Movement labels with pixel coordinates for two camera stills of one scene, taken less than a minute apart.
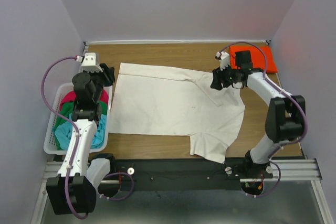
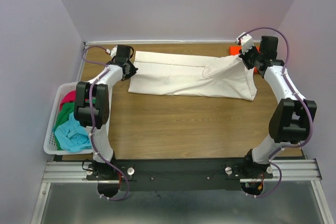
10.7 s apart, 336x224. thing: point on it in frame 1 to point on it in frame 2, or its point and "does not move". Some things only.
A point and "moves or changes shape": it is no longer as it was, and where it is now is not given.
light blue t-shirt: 64,132 does not move
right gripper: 218,77 to 244,55
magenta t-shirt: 70,96 does not move
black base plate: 184,174 does not move
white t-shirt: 150,100 moves or changes shape
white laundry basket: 49,146 does not move
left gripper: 108,74 to 132,71
